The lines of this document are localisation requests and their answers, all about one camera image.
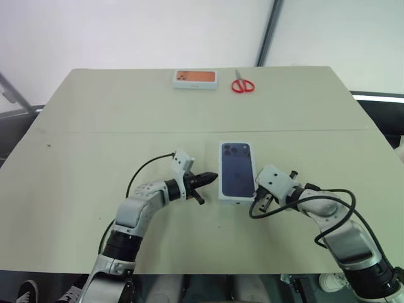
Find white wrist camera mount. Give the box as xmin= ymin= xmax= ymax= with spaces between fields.
xmin=254 ymin=163 xmax=297 ymax=203
xmin=171 ymin=150 xmax=195 ymax=200

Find dark upright window post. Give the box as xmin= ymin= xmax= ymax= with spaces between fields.
xmin=256 ymin=0 xmax=285 ymax=68

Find grey metal frame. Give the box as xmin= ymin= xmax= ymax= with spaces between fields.
xmin=0 ymin=71 xmax=44 ymax=120

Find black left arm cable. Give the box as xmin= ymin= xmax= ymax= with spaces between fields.
xmin=98 ymin=152 xmax=176 ymax=254

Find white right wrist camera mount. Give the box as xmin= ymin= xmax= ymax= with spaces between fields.
xmin=254 ymin=163 xmax=297 ymax=203

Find red handled scissors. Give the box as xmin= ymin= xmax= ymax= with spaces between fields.
xmin=230 ymin=69 xmax=256 ymax=95

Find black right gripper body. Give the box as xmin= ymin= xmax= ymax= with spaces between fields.
xmin=253 ymin=185 xmax=276 ymax=205

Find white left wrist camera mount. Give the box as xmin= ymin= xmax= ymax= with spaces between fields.
xmin=171 ymin=150 xmax=195 ymax=200

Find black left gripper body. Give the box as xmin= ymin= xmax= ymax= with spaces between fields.
xmin=184 ymin=173 xmax=199 ymax=200

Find black furniture with white strip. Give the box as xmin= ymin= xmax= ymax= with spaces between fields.
xmin=349 ymin=89 xmax=404 ymax=150

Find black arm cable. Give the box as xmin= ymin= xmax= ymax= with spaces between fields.
xmin=248 ymin=188 xmax=397 ymax=276
xmin=98 ymin=152 xmax=176 ymax=254

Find white phone box lid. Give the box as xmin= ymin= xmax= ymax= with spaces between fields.
xmin=218 ymin=141 xmax=257 ymax=207

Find orange print phone box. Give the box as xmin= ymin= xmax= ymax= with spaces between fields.
xmin=172 ymin=69 xmax=220 ymax=91

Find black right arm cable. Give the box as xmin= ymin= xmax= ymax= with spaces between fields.
xmin=248 ymin=188 xmax=397 ymax=276

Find black sneaker with white marks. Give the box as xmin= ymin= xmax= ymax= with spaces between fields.
xmin=59 ymin=275 xmax=88 ymax=303
xmin=16 ymin=278 xmax=39 ymax=303

